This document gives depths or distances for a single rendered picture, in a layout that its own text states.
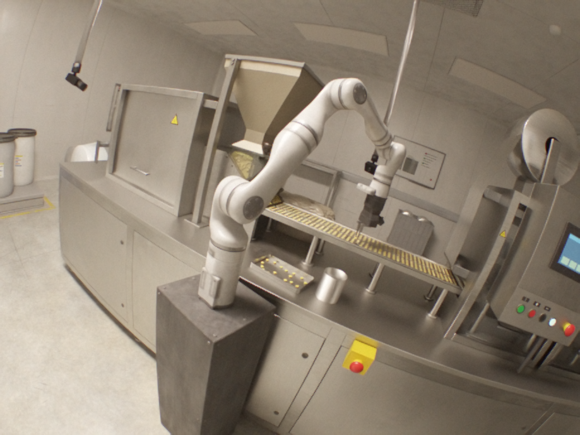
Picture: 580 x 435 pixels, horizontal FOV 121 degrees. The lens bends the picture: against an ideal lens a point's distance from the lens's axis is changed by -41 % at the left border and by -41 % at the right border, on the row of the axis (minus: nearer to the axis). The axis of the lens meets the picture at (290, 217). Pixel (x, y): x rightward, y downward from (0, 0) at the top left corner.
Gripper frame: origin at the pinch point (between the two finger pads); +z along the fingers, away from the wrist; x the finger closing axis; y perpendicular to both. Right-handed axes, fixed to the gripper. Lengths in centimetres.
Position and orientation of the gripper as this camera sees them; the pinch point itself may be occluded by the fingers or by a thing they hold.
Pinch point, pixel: (356, 238)
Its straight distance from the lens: 103.8
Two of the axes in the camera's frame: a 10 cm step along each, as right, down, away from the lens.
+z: -2.8, 9.2, 2.8
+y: 9.1, 1.5, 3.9
